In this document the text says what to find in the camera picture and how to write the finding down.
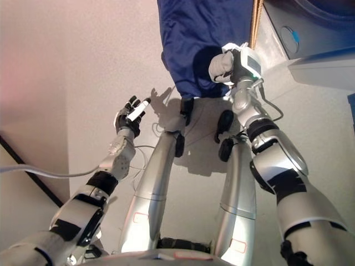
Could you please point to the dark blue garment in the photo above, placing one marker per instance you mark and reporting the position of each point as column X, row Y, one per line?
column 199, row 36

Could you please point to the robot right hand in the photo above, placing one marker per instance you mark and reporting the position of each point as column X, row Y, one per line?
column 247, row 62

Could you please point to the grey front-load washing machine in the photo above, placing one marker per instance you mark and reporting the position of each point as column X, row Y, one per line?
column 310, row 25

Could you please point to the black robot foot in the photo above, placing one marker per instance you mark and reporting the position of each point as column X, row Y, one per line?
column 187, row 109
column 225, row 122

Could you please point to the silver robot right leg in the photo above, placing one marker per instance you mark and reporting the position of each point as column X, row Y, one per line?
column 238, row 199

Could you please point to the cardboard box basket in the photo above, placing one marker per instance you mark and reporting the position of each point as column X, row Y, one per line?
column 256, row 22

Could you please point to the black robot left foot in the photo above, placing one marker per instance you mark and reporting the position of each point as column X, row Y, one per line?
column 187, row 109

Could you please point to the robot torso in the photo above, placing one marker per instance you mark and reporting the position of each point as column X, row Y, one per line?
column 158, row 257

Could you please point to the white appliance cabinet surround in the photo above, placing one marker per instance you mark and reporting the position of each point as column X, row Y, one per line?
column 324, row 69

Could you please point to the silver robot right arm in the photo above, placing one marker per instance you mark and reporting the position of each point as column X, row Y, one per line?
column 285, row 166

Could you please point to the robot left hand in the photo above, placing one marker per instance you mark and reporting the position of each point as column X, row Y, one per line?
column 131, row 116

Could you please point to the black robot right foot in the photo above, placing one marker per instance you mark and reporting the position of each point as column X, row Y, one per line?
column 225, row 122

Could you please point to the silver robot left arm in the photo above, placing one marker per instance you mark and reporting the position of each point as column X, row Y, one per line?
column 83, row 202

